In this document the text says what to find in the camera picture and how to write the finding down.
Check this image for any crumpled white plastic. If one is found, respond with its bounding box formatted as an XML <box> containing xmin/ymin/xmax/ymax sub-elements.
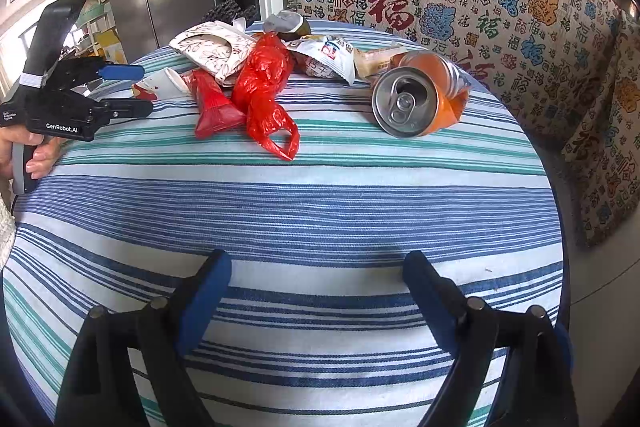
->
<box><xmin>263</xmin><ymin>9</ymin><xmax>301</xmax><ymax>35</ymax></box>

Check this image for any person's left hand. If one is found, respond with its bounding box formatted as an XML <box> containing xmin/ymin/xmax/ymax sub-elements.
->
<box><xmin>0</xmin><ymin>127</ymin><xmax>66</xmax><ymax>180</ymax></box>

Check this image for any crushed orange drink can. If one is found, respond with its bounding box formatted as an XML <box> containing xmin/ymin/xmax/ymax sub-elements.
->
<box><xmin>371</xmin><ymin>52</ymin><xmax>472</xmax><ymax>138</ymax></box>

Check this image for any printed cushion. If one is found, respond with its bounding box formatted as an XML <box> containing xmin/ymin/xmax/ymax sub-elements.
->
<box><xmin>560</xmin><ymin>12</ymin><xmax>640</xmax><ymax>248</ymax></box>

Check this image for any red foil wrapper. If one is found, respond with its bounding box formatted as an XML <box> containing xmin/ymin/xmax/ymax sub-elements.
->
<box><xmin>180</xmin><ymin>69</ymin><xmax>248</xmax><ymax>139</ymax></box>

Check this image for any blue green striped tablecloth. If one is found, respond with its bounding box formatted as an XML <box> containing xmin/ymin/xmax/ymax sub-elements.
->
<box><xmin>2</xmin><ymin>19</ymin><xmax>566</xmax><ymax>427</ymax></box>

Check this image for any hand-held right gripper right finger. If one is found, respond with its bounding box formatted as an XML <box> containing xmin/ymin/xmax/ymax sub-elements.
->
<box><xmin>402</xmin><ymin>251</ymin><xmax>581</xmax><ymax>427</ymax></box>

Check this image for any yellow box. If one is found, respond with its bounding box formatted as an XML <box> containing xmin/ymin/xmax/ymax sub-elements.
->
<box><xmin>97</xmin><ymin>29</ymin><xmax>126</xmax><ymax>62</ymax></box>

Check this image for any floral paper box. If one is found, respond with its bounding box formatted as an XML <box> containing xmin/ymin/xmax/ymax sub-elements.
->
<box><xmin>169</xmin><ymin>21</ymin><xmax>258</xmax><ymax>86</ymax></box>

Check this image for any white printed snack wrapper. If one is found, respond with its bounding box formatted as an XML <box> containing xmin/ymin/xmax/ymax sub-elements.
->
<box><xmin>287</xmin><ymin>34</ymin><xmax>371</xmax><ymax>86</ymax></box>

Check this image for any white paper cup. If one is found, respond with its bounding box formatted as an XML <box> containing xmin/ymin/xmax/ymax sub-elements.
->
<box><xmin>131</xmin><ymin>68</ymin><xmax>191</xmax><ymax>102</ymax></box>

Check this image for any black woven mat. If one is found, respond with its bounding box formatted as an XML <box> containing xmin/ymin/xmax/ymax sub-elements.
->
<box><xmin>202</xmin><ymin>0</ymin><xmax>258</xmax><ymax>28</ymax></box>

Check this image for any cream snack packet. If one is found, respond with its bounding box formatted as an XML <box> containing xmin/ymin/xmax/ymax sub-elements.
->
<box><xmin>355</xmin><ymin>48</ymin><xmax>408</xmax><ymax>78</ymax></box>

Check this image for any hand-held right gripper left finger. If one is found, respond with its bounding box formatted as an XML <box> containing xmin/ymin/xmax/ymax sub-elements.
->
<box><xmin>55</xmin><ymin>249</ymin><xmax>232</xmax><ymax>427</ymax></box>

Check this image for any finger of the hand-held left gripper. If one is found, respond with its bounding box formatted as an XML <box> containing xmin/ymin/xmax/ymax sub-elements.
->
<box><xmin>92</xmin><ymin>63</ymin><xmax>146</xmax><ymax>82</ymax></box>
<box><xmin>100</xmin><ymin>99</ymin><xmax>154</xmax><ymax>122</ymax></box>

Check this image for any red plastic bag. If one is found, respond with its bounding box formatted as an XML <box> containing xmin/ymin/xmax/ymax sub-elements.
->
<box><xmin>231</xmin><ymin>32</ymin><xmax>301</xmax><ymax>162</ymax></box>

